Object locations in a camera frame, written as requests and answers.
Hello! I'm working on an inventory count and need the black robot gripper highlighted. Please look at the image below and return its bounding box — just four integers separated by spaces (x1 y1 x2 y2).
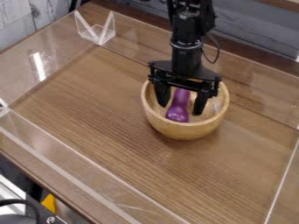
145 40 223 116

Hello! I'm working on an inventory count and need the purple toy eggplant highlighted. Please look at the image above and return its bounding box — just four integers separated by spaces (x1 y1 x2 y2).
165 88 191 123

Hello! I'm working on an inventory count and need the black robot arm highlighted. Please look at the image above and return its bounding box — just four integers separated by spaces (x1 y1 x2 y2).
148 0 221 116

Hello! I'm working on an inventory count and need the brown wooden bowl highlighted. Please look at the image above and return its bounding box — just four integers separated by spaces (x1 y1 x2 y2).
141 81 229 140

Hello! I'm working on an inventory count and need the clear acrylic table barrier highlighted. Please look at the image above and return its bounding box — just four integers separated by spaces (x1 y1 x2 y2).
0 8 299 224

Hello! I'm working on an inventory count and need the yellow black device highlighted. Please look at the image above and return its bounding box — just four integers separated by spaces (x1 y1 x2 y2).
24 192 68 224

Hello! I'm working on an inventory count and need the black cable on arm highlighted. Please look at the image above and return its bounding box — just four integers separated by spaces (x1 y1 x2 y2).
200 31 221 65

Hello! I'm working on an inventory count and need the clear acrylic corner bracket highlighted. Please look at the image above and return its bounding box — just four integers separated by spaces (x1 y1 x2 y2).
73 10 116 46

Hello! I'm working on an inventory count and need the black cable bottom left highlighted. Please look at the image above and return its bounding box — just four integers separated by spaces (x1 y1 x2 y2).
0 197 42 224

